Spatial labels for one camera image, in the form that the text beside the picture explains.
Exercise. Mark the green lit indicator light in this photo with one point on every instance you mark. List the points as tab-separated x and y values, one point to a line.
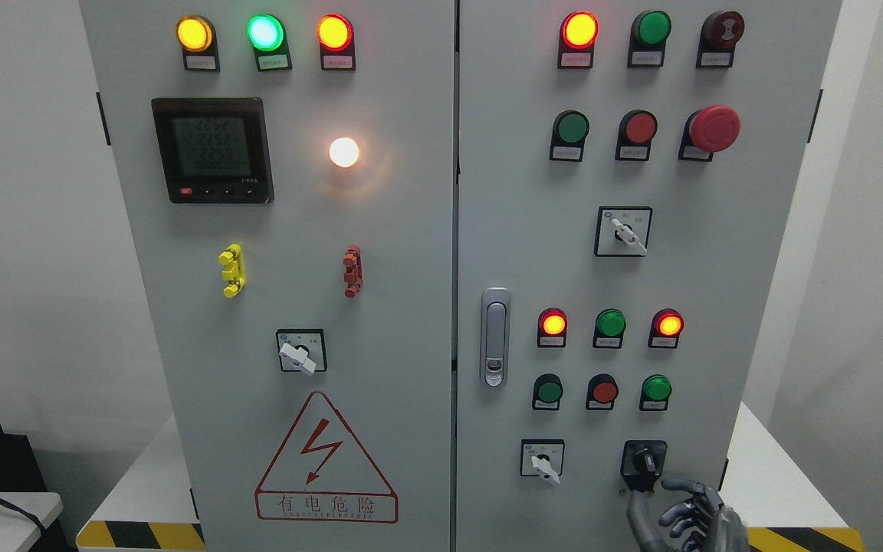
269	42

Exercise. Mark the red push button upper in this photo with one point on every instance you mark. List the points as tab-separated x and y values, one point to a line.
635	134

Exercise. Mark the red high voltage warning sticker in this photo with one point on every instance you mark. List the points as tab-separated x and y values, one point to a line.
322	472

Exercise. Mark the green push button upper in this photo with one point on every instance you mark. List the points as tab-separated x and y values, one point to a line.
568	135

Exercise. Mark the dark red buzzer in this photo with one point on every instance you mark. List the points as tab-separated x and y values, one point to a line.
720	34

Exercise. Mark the white glowing lamp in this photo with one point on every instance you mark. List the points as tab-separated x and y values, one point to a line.
344	152

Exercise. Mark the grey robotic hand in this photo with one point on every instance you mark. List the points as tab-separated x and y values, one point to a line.
717	527

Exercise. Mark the red lit indicator left door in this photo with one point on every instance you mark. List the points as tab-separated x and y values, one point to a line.
335	36

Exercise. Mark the grey cabinet door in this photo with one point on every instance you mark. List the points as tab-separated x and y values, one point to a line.
528	224
389	348

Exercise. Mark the green push button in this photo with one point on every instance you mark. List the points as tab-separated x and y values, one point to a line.
656	391
547	393
568	135

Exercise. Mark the black rotary knob switch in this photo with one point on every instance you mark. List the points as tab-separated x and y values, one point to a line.
642	463

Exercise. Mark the white selector switch left door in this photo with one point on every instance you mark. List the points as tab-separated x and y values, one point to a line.
301	351

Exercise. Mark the white platform with hazard stripes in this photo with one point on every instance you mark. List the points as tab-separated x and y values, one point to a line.
150	508

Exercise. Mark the silver door handle lock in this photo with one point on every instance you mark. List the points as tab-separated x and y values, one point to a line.
494	348

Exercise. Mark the red indicator middle right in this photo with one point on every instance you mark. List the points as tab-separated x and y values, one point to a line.
665	330

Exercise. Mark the red lit indicator top right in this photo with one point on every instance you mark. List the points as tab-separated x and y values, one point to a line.
578	34

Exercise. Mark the white selector switch upper right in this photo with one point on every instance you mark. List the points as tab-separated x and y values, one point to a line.
623	230

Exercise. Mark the green indicator top right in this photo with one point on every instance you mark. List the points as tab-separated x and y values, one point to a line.
648	36

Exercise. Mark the red emergency stop button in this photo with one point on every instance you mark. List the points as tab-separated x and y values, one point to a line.
708	131

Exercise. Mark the grey left cabinet door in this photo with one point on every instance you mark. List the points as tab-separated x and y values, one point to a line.
389	348

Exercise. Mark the green push button lower left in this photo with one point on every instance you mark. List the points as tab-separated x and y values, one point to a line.
547	393

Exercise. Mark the red push button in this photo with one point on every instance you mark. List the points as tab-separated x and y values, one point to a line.
601	393
635	134

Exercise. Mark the green push button lower right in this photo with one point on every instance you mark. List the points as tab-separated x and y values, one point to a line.
656	391

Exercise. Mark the red lit indicator middle left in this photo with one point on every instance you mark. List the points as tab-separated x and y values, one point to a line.
552	328

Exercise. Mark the red terminal connector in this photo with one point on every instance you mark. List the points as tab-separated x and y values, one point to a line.
353	271

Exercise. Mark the grey right cabinet door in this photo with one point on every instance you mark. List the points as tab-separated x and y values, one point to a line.
528	224

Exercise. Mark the white selector switch lower right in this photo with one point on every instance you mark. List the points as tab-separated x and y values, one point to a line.
542	458

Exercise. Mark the white side table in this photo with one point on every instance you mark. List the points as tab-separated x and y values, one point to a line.
17	533

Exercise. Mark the green indicator middle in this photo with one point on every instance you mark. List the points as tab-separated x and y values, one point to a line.
609	329

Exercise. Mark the yellow terminal connector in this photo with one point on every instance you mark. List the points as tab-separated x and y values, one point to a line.
233	271

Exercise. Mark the yellow indicator light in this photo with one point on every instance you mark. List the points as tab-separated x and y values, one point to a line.
197	37

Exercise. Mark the white selector switch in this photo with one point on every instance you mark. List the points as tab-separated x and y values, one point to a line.
542	458
623	230

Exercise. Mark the black digital power meter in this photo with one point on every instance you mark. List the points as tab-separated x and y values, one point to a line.
214	150

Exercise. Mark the red lit indicator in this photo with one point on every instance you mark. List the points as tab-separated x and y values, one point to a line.
578	34
552	328

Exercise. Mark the red push button lower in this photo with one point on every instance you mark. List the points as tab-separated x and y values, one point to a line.
601	393

